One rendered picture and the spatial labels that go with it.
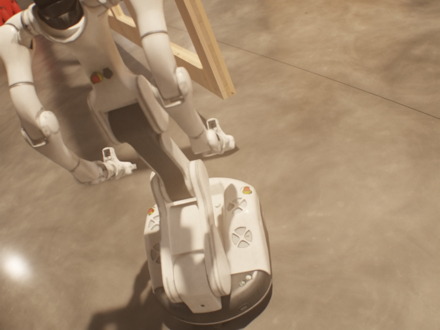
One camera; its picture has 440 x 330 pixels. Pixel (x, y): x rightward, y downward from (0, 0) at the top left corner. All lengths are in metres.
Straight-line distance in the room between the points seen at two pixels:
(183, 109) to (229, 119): 1.86
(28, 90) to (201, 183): 0.77
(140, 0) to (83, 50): 0.24
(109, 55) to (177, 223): 0.78
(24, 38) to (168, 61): 0.50
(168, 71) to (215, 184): 0.97
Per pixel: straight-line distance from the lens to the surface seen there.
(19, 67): 1.32
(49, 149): 1.34
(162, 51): 1.10
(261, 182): 2.39
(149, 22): 1.12
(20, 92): 1.30
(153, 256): 1.90
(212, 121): 1.54
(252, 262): 1.76
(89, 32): 1.20
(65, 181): 3.32
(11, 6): 9.91
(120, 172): 1.69
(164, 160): 1.56
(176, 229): 1.70
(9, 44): 1.34
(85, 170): 1.46
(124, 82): 1.31
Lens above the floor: 1.64
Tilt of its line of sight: 36 degrees down
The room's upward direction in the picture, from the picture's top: 24 degrees counter-clockwise
